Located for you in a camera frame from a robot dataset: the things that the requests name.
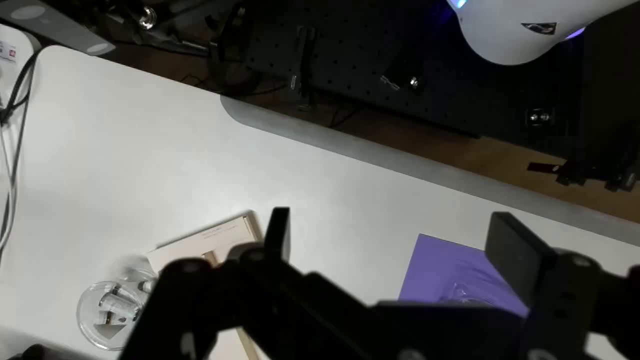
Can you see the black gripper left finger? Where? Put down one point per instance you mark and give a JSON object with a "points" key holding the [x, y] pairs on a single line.
{"points": [[221, 300]]}

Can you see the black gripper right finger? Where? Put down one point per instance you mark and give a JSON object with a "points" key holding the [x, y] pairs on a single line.
{"points": [[573, 292]]}

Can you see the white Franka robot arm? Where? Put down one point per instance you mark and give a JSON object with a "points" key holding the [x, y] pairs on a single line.
{"points": [[533, 26]]}

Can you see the light wooden tray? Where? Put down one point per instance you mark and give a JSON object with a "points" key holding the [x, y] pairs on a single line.
{"points": [[213, 240]]}

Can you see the small white bottle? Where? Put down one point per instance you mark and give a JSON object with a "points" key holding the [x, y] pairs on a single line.
{"points": [[117, 296], [113, 318]]}

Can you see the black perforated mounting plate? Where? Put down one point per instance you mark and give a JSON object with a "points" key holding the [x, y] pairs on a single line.
{"points": [[346, 52]]}

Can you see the gray flat bar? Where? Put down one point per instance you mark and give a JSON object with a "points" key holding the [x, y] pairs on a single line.
{"points": [[46, 22]]}

